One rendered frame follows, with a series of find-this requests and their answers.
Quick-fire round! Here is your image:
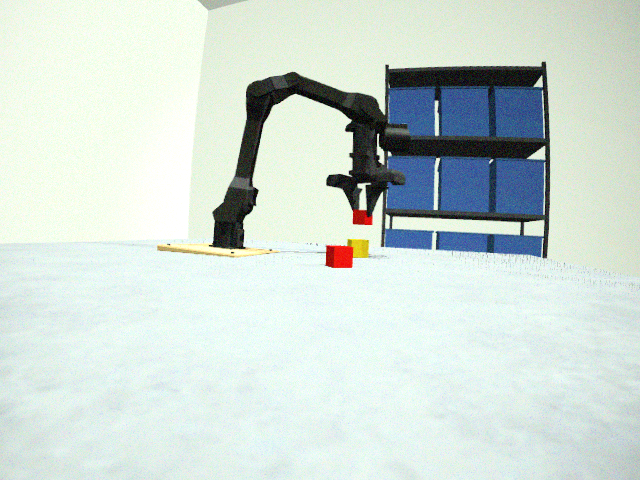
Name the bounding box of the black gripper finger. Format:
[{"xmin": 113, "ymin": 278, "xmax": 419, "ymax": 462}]
[
  {"xmin": 339, "ymin": 185, "xmax": 363, "ymax": 211},
  {"xmin": 365, "ymin": 184, "xmax": 389, "ymax": 217}
]

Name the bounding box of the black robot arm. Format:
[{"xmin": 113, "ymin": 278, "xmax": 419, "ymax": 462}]
[{"xmin": 208, "ymin": 72, "xmax": 411, "ymax": 250}]

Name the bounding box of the red cube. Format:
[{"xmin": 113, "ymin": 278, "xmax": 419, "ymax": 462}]
[
  {"xmin": 353, "ymin": 210, "xmax": 373, "ymax": 225},
  {"xmin": 326, "ymin": 246, "xmax": 353, "ymax": 268}
]

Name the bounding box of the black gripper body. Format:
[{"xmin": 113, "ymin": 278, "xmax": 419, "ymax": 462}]
[{"xmin": 326, "ymin": 147, "xmax": 406, "ymax": 188}]

